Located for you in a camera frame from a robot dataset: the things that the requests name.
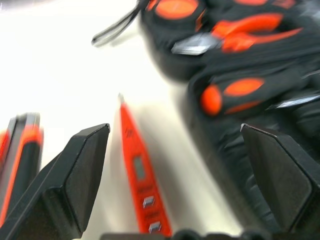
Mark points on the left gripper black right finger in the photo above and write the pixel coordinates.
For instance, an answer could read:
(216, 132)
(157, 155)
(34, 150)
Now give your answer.
(282, 180)

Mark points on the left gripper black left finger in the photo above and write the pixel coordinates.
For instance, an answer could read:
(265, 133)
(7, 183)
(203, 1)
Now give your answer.
(60, 190)

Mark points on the orange black utility knife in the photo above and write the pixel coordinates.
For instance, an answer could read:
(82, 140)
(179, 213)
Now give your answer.
(25, 155)

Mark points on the orange voltage tester pen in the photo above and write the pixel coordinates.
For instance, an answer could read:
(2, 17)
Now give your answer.
(136, 155)

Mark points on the black plastic tool case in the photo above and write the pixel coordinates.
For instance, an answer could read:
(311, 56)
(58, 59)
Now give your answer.
(250, 63)

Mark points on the short orange black screwdriver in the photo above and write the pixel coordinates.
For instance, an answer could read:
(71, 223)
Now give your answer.
(250, 1)

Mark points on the orange black tape measure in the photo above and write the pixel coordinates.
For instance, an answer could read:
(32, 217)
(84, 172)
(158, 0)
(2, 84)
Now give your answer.
(172, 10)

